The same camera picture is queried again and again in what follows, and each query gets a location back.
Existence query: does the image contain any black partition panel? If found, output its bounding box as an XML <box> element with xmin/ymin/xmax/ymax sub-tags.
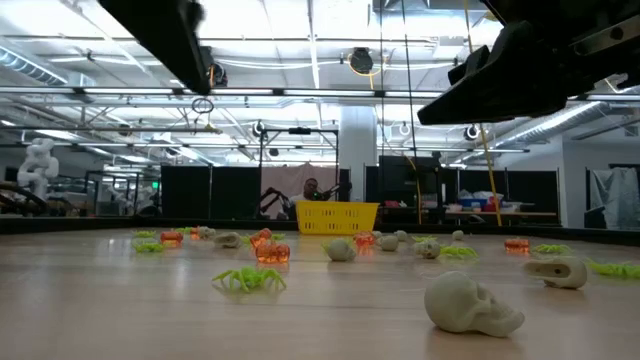
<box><xmin>160</xmin><ymin>164</ymin><xmax>262</xmax><ymax>221</ymax></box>

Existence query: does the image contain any black chair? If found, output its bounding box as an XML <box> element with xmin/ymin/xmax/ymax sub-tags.
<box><xmin>583</xmin><ymin>205</ymin><xmax>620</xmax><ymax>230</ymax></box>

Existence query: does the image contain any wooden side table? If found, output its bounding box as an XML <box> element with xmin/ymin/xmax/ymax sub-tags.
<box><xmin>443</xmin><ymin>209</ymin><xmax>559</xmax><ymax>226</ymax></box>

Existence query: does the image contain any black stand frame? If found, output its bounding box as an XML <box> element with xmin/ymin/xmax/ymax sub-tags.
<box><xmin>256</xmin><ymin>125</ymin><xmax>341</xmax><ymax>221</ymax></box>

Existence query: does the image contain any yellow cable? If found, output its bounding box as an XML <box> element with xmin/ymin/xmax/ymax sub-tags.
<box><xmin>462</xmin><ymin>0</ymin><xmax>503</xmax><ymax>227</ymax></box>

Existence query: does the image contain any person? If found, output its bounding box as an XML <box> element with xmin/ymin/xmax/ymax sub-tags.
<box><xmin>288</xmin><ymin>176</ymin><xmax>325</xmax><ymax>221</ymax></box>

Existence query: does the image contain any black framed workcell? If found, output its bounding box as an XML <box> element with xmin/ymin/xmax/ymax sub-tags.
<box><xmin>83</xmin><ymin>169</ymin><xmax>162</xmax><ymax>217</ymax></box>

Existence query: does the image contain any black ceiling cable reel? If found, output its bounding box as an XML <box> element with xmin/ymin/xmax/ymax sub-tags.
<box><xmin>348</xmin><ymin>46</ymin><xmax>375</xmax><ymax>76</ymax></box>

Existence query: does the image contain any yellow plastic basket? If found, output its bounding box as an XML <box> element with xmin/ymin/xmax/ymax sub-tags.
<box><xmin>295</xmin><ymin>200</ymin><xmax>381</xmax><ymax>236</ymax></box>

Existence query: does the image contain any beige curtain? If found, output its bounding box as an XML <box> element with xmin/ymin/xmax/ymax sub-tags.
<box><xmin>260</xmin><ymin>162</ymin><xmax>342</xmax><ymax>220</ymax></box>

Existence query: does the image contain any white pillar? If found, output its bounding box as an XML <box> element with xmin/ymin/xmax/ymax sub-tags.
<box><xmin>339</xmin><ymin>104</ymin><xmax>380</xmax><ymax>204</ymax></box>

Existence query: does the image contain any grey cloth cover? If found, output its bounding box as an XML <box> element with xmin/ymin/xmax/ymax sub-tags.
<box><xmin>588</xmin><ymin>166</ymin><xmax>640</xmax><ymax>230</ymax></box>

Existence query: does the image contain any white robot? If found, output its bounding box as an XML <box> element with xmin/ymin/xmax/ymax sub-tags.
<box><xmin>16</xmin><ymin>137</ymin><xmax>61</xmax><ymax>202</ymax></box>

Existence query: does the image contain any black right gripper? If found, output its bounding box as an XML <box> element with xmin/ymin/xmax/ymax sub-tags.
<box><xmin>416</xmin><ymin>0</ymin><xmax>640</xmax><ymax>127</ymax></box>

